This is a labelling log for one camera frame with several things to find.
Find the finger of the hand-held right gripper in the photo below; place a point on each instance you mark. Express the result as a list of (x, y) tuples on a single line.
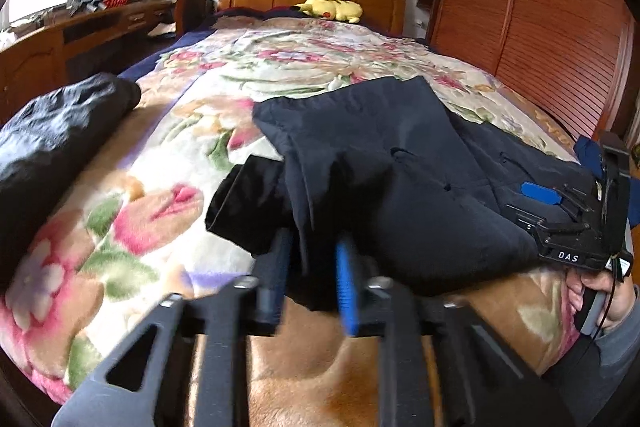
[(540, 194), (530, 217)]

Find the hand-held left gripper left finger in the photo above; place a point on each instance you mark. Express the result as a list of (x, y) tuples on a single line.
[(272, 279)]

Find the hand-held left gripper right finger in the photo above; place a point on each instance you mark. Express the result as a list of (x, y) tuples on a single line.
[(346, 292)]

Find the navy coat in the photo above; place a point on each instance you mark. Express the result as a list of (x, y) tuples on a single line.
[(390, 167)]

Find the person's right forearm grey sleeve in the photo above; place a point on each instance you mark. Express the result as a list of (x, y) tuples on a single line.
[(600, 377)]

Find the person's right hand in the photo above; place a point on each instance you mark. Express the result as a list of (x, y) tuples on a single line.
[(617, 302)]

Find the floral blanket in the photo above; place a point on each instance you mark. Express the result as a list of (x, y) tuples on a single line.
[(165, 187)]

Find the wooden slatted wardrobe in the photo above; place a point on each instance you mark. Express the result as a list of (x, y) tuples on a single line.
[(540, 7)]

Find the dark rolled cloth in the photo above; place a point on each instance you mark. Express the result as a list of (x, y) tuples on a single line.
[(55, 142)]

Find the yellow plush toy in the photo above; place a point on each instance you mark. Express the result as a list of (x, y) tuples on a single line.
[(330, 8)]

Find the wooden chair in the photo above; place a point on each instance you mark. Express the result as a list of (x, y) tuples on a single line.
[(192, 2)]

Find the red basket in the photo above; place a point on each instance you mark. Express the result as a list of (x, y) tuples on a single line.
[(116, 0)]

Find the wooden desk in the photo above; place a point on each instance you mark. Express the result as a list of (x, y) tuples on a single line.
[(40, 57)]

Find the grey metal device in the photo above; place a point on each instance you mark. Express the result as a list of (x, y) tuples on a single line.
[(85, 3)]

